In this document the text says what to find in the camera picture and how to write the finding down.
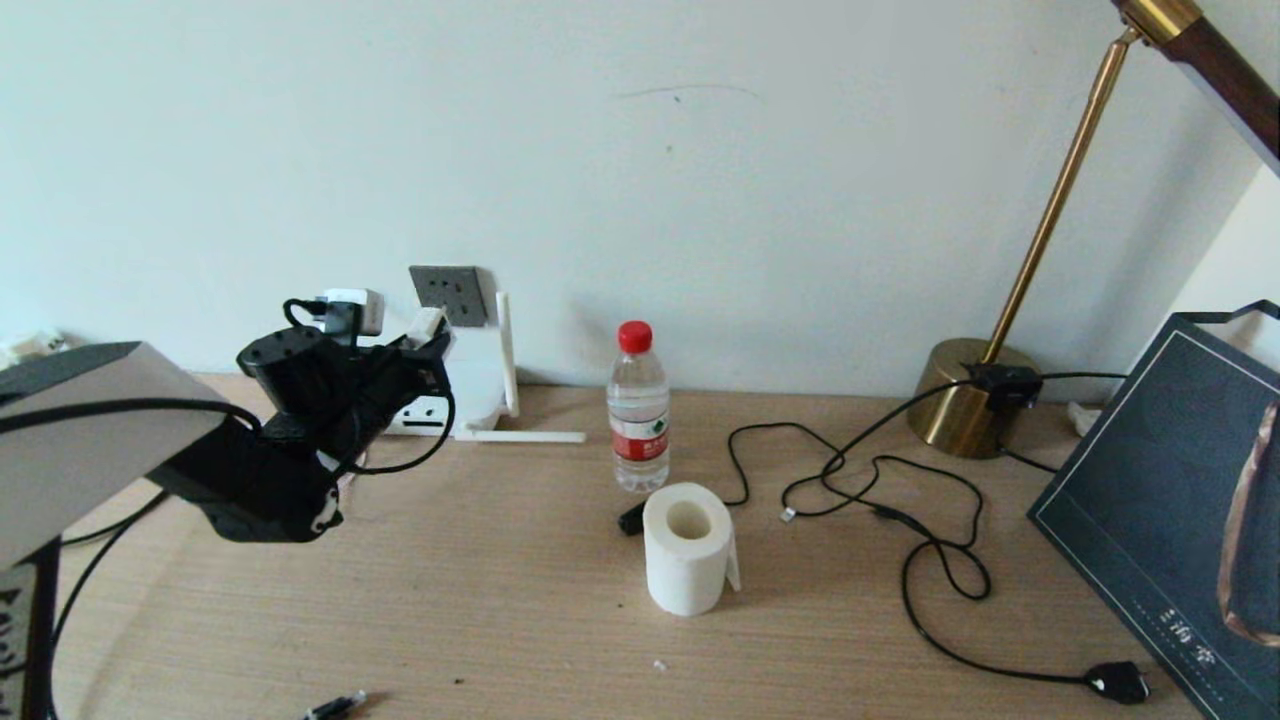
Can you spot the clear plastic packet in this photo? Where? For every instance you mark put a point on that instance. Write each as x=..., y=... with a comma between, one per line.
x=28, y=348

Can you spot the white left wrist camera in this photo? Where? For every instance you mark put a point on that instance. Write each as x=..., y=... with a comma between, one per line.
x=362, y=308

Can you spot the brass desk lamp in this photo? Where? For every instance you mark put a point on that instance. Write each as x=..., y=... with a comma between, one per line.
x=950, y=410

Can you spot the white power adapter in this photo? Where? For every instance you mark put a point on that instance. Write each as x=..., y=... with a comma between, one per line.
x=428, y=323

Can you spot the clear water bottle red cap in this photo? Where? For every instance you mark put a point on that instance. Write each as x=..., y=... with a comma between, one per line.
x=640, y=420

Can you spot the small white object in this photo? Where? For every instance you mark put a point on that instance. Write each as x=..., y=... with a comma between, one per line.
x=1080, y=420

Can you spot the white toilet paper roll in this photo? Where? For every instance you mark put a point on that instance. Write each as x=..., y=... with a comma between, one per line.
x=685, y=570

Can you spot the dark teal paper gift bag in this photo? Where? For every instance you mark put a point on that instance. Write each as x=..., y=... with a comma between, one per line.
x=1130, y=500

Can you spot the grey wall socket plate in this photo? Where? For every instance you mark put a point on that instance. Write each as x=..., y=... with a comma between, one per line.
x=455, y=292

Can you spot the small black connector front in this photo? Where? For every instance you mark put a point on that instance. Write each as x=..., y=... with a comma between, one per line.
x=340, y=704

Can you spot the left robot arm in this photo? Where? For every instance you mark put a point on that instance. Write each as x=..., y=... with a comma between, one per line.
x=90, y=440

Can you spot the white wifi router with antennas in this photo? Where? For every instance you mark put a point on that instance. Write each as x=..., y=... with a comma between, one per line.
x=480, y=375

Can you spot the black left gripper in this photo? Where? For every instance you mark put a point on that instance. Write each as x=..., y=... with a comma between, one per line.
x=380, y=385

